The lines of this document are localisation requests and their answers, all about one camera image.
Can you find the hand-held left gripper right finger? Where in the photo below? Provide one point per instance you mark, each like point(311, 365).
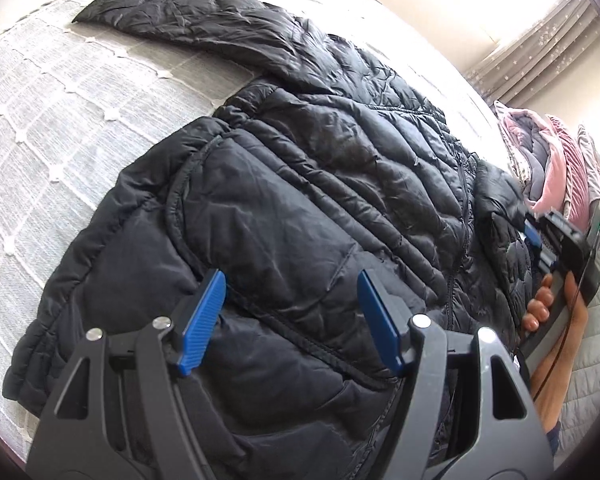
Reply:
point(377, 317)

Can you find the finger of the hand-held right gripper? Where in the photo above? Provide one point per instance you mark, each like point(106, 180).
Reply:
point(531, 234)

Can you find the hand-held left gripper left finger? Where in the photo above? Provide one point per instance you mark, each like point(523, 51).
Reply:
point(205, 315)

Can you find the black puffer jacket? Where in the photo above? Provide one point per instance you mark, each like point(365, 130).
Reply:
point(305, 210)

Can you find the person's right forearm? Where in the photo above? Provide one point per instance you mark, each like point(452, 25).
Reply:
point(560, 360)

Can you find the person's right hand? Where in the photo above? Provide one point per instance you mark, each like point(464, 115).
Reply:
point(537, 307)

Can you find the pink velvet pillow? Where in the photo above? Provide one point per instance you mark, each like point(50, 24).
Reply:
point(577, 185)

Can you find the pink and grey blanket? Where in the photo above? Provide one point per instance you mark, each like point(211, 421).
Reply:
point(525, 160)

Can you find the grey quilted cover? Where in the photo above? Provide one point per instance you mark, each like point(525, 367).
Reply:
point(597, 340)

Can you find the grey pillow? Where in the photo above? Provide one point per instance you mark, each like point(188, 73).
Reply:
point(592, 165)

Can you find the grey patterned curtain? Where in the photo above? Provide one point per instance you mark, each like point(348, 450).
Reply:
point(535, 55)

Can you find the bed with white checked bedspread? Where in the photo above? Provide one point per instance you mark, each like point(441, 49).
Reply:
point(55, 125)

